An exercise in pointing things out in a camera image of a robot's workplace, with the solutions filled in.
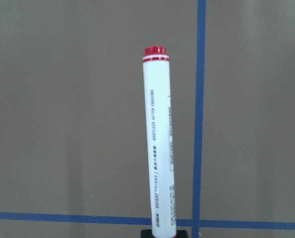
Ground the red white marker pen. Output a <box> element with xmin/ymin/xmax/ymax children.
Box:
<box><xmin>141</xmin><ymin>46</ymin><xmax>188</xmax><ymax>238</ymax></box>

